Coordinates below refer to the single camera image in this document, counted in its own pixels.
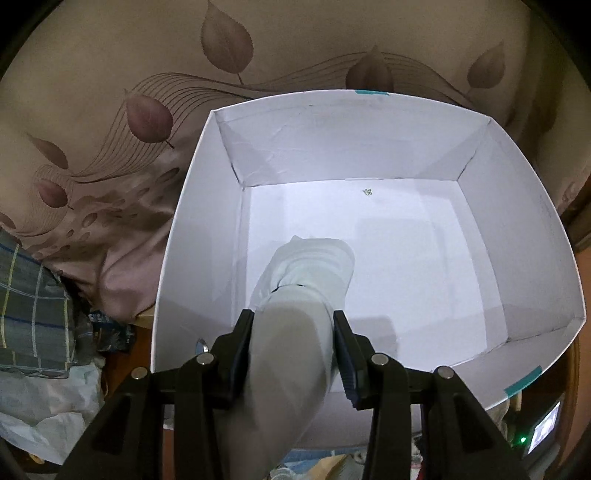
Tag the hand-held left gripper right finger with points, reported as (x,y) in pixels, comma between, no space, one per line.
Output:
(347,364)

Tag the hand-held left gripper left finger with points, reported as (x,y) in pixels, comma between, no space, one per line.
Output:
(240,355)

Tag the light grey sock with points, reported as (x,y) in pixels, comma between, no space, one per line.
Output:
(286,369)

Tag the white cardboard box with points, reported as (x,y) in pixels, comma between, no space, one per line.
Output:
(392,254)

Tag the clear plastic packaging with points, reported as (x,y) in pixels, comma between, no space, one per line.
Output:
(323,466)

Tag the blue printed packet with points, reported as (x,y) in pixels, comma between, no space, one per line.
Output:
(108,332)

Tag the white plastic bag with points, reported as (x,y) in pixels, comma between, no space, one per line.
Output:
(41,406)

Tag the small device with screen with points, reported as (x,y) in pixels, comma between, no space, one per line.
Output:
(545,429)

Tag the plaid cloth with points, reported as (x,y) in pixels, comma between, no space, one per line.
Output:
(32,314)

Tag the leaf print bedsheet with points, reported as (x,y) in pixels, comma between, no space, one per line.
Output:
(115,69)

